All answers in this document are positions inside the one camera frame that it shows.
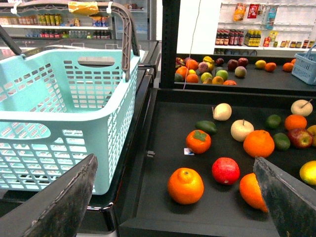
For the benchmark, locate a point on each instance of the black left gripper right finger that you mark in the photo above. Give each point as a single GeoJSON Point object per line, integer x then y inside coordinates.
{"type": "Point", "coordinates": [291, 203]}

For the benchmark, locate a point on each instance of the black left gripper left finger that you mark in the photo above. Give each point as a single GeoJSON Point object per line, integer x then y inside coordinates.
{"type": "Point", "coordinates": [57, 210]}

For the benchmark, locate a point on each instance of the yellow lemon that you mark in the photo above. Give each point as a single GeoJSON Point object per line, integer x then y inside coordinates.
{"type": "Point", "coordinates": [308, 173]}

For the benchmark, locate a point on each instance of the mint green shopping basket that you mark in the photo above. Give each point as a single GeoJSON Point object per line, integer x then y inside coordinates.
{"type": "Point", "coordinates": [59, 106]}

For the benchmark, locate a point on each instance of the grey basket handle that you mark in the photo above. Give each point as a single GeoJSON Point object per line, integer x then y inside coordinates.
{"type": "Point", "coordinates": [129, 39]}

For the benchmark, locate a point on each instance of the black fruit tray shelf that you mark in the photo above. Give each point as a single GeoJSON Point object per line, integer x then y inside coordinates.
{"type": "Point", "coordinates": [148, 209]}

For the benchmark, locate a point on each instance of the orange behind right finger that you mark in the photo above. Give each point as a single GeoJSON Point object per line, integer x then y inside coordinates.
{"type": "Point", "coordinates": [251, 193]}

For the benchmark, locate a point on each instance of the green lime lower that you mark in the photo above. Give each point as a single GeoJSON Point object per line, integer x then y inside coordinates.
{"type": "Point", "coordinates": [282, 142]}

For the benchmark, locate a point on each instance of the green lime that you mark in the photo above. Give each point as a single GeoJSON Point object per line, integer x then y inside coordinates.
{"type": "Point", "coordinates": [273, 121]}
{"type": "Point", "coordinates": [282, 142]}

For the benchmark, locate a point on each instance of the red apple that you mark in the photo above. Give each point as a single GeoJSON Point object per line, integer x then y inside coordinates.
{"type": "Point", "coordinates": [300, 138]}

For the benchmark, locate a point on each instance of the large orange centre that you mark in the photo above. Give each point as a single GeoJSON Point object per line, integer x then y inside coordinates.
{"type": "Point", "coordinates": [259, 143]}

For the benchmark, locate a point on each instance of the large orange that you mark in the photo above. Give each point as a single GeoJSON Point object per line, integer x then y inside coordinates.
{"type": "Point", "coordinates": [185, 186]}
{"type": "Point", "coordinates": [259, 143]}

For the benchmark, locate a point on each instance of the red pomegranate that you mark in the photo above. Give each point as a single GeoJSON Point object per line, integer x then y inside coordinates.
{"type": "Point", "coordinates": [225, 171]}

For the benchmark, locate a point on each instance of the small orange upper right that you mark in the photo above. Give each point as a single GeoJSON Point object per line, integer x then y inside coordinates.
{"type": "Point", "coordinates": [295, 121]}

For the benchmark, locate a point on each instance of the green lime upper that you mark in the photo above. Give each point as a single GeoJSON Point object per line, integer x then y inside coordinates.
{"type": "Point", "coordinates": [273, 121]}

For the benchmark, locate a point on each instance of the white pear upper right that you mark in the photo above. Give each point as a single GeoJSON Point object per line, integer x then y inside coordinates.
{"type": "Point", "coordinates": [302, 107]}

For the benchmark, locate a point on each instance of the large orange front left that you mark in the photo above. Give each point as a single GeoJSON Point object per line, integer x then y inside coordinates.
{"type": "Point", "coordinates": [185, 186]}

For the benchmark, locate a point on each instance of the dark green avocado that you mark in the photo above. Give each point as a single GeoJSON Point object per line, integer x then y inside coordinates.
{"type": "Point", "coordinates": [207, 126]}

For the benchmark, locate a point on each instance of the orange persimmon with leaf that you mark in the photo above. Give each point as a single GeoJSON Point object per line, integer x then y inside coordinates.
{"type": "Point", "coordinates": [198, 141]}

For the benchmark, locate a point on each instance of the white pear left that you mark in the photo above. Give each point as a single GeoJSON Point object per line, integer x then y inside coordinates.
{"type": "Point", "coordinates": [222, 112]}

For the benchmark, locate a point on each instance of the small blue basket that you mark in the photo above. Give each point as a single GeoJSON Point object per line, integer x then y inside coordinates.
{"type": "Point", "coordinates": [305, 66]}

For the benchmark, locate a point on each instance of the yellow tape on handle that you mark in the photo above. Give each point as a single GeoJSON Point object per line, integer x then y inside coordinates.
{"type": "Point", "coordinates": [83, 8]}

